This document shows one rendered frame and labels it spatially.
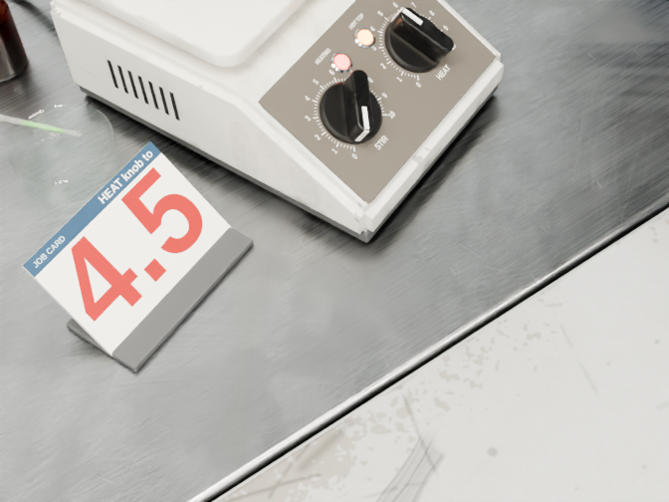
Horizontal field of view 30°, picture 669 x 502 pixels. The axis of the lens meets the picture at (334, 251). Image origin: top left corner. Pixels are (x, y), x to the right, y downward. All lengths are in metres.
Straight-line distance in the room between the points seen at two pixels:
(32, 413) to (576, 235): 0.27
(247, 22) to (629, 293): 0.22
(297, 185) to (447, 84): 0.09
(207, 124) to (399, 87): 0.10
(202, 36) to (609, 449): 0.27
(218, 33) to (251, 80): 0.03
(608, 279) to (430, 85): 0.13
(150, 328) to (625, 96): 0.28
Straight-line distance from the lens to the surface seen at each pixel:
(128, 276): 0.61
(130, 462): 0.57
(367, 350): 0.59
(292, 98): 0.60
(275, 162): 0.61
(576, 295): 0.61
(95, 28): 0.65
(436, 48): 0.63
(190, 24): 0.61
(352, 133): 0.60
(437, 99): 0.63
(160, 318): 0.60
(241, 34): 0.60
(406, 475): 0.55
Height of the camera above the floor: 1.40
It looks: 54 degrees down
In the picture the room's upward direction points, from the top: 7 degrees counter-clockwise
